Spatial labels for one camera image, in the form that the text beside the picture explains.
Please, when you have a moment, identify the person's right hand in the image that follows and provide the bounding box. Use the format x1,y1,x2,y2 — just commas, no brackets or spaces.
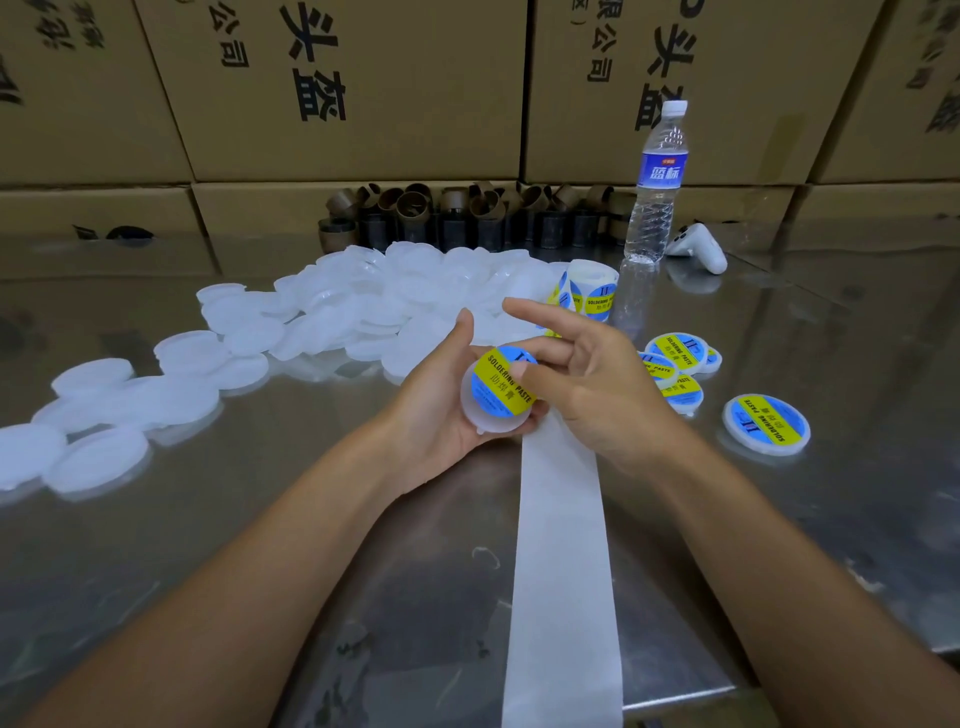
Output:
502,297,699,474

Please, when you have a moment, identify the person's left hand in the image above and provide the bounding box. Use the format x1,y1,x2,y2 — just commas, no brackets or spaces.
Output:
367,310,539,497

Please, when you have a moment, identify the pile of white plastic lids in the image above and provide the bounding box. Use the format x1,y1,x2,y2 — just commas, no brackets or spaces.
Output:
0,241,579,504

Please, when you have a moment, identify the sticker roll with backing strip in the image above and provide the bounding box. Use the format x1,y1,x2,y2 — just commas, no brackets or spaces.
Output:
499,258,624,728

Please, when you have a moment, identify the person's left forearm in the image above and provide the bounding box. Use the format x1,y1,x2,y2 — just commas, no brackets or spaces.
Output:
22,442,422,728

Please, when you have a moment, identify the person's right forearm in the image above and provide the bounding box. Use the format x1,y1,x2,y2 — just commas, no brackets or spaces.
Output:
652,435,960,728

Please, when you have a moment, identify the white handheld controller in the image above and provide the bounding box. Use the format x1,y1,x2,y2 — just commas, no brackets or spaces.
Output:
664,222,729,276

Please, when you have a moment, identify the row of dark cardboard tubes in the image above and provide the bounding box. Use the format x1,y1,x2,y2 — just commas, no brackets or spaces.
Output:
318,181,639,254

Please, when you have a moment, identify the clear plastic water bottle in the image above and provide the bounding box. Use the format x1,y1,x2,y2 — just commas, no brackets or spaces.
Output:
621,100,692,269

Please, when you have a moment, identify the stack of brown cardboard boxes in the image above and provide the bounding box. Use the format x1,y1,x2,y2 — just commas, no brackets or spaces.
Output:
0,0,960,234

